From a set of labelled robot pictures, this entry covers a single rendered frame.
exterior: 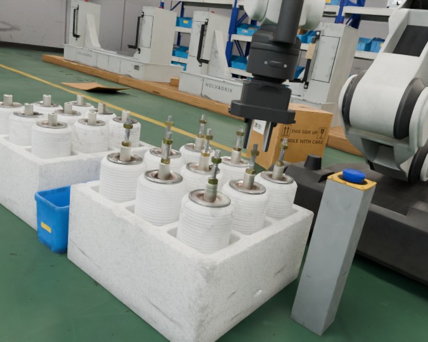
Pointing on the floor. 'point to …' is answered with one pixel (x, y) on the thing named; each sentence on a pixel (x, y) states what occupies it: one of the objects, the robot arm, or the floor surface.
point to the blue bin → (54, 218)
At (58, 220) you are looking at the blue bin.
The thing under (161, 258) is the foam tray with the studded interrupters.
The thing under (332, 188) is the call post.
